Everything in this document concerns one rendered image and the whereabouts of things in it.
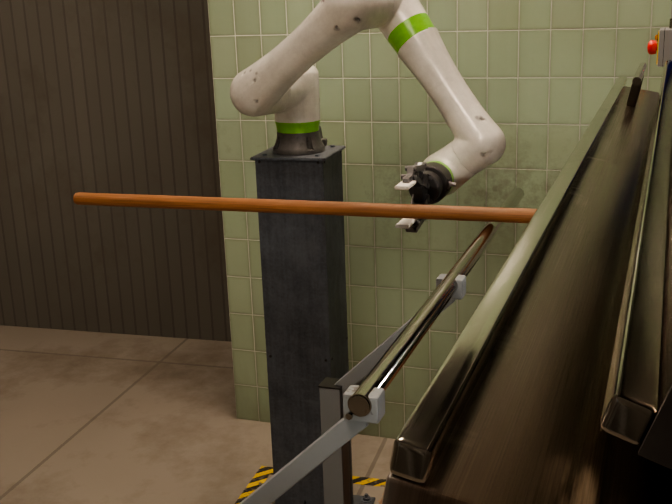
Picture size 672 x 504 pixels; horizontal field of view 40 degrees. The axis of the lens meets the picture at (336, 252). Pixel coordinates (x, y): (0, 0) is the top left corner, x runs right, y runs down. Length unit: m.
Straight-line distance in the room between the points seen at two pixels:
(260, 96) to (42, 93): 2.40
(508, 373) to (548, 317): 0.11
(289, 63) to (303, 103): 0.25
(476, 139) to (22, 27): 2.96
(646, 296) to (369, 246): 2.83
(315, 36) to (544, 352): 1.77
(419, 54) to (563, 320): 1.69
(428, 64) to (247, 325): 1.63
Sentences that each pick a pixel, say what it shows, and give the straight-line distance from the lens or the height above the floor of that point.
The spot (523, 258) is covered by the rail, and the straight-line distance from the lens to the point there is 0.73.
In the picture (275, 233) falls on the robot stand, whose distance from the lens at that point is 2.67.
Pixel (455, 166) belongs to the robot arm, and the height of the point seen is 1.22.
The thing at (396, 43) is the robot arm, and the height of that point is 1.51.
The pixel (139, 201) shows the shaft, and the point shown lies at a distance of 2.20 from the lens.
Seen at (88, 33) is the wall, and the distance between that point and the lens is 4.60.
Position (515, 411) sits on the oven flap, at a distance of 0.54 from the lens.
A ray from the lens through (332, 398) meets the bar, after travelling 1.71.
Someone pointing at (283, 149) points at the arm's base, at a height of 1.22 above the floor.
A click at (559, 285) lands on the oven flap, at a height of 1.41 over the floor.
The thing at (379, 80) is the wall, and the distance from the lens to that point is 3.23.
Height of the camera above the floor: 1.64
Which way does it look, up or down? 16 degrees down
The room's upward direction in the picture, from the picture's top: 2 degrees counter-clockwise
